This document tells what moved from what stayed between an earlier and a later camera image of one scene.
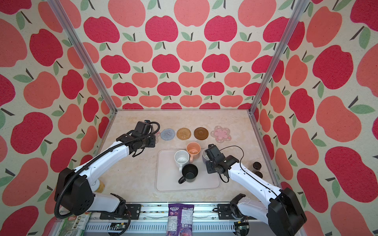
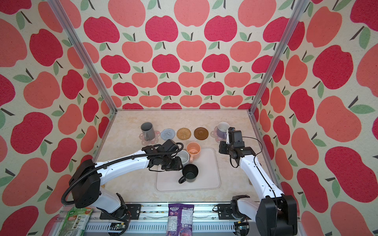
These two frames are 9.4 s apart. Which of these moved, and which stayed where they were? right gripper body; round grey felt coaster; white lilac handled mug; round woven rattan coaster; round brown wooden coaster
Moved: white lilac handled mug; right gripper body
Stayed: round woven rattan coaster; round brown wooden coaster; round grey felt coaster
